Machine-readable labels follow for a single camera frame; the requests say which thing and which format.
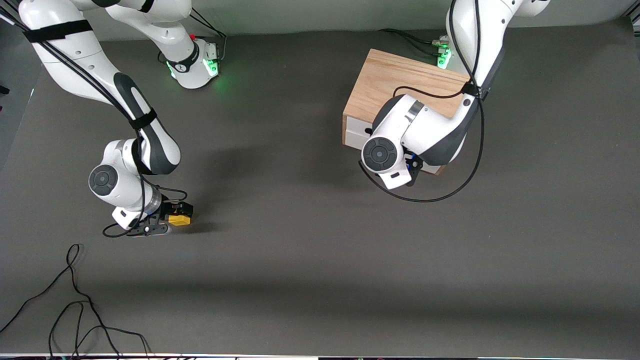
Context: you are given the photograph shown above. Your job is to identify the loose black cable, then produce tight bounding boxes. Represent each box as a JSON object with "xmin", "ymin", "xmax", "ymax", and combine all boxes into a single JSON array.
[{"xmin": 0, "ymin": 243, "xmax": 152, "ymax": 360}]

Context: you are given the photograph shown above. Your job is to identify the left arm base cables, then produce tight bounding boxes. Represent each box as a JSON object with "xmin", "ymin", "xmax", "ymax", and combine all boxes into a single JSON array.
[{"xmin": 378, "ymin": 28, "xmax": 449, "ymax": 57}]

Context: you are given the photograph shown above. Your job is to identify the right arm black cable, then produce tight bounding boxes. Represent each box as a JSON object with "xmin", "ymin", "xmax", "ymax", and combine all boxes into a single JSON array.
[{"xmin": 0, "ymin": 10, "xmax": 189, "ymax": 239}]

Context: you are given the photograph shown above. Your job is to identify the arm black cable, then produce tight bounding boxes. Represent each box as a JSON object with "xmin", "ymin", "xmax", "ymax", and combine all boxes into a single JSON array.
[
  {"xmin": 358, "ymin": 0, "xmax": 486, "ymax": 204},
  {"xmin": 0, "ymin": 10, "xmax": 189, "ymax": 239}
]

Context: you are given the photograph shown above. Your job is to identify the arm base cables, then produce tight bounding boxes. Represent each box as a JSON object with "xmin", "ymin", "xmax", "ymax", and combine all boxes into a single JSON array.
[
  {"xmin": 187, "ymin": 7, "xmax": 229, "ymax": 65},
  {"xmin": 378, "ymin": 28, "xmax": 449, "ymax": 57}
]

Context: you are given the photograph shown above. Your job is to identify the wooden drawer cabinet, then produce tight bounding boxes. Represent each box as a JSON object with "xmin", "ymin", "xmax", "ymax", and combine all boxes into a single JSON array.
[{"xmin": 342, "ymin": 48, "xmax": 473, "ymax": 176}]

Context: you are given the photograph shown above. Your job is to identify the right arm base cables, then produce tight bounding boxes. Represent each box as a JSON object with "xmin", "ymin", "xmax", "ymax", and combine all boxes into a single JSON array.
[{"xmin": 187, "ymin": 7, "xmax": 229, "ymax": 65}]

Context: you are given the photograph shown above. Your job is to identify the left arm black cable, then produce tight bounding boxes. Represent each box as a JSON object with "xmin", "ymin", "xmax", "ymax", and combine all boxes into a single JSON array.
[{"xmin": 358, "ymin": 0, "xmax": 486, "ymax": 204}]

